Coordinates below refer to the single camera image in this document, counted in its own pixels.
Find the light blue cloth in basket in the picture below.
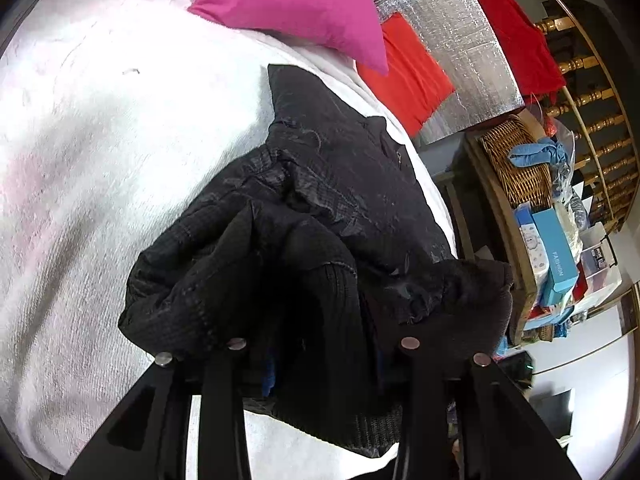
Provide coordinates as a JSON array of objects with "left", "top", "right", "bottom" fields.
[{"left": 508, "top": 138, "right": 570, "bottom": 168}]

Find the silver bubble foil sheet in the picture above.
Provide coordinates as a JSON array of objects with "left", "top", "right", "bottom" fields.
[{"left": 373, "top": 0, "right": 524, "bottom": 148}]

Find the red garment on railing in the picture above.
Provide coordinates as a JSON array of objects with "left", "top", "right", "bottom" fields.
[{"left": 477, "top": 0, "right": 565, "bottom": 102}]

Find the black puffer jacket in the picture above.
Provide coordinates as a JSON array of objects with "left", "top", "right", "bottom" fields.
[{"left": 118, "top": 65, "right": 513, "bottom": 457}]

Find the wooden shelf table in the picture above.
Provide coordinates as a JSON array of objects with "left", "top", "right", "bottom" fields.
[{"left": 435, "top": 114, "right": 551, "bottom": 346}]

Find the wicker basket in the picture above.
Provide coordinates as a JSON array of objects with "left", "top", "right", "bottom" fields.
[{"left": 480, "top": 116, "right": 552, "bottom": 210}]

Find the white patterned box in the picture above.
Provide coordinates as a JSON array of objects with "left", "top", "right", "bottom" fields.
[{"left": 514, "top": 203, "right": 549, "bottom": 287}]

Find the red-orange pillow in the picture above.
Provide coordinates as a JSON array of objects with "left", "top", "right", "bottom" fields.
[{"left": 356, "top": 12, "right": 454, "bottom": 138}]

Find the wooden stair railing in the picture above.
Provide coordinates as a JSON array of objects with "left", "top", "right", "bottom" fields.
[{"left": 533, "top": 0, "right": 639, "bottom": 232}]

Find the teal blue box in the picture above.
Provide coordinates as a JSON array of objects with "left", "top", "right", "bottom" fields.
[{"left": 533, "top": 208, "right": 578, "bottom": 308}]

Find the pink pillow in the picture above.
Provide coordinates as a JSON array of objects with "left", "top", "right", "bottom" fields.
[{"left": 189, "top": 0, "right": 388, "bottom": 75}]

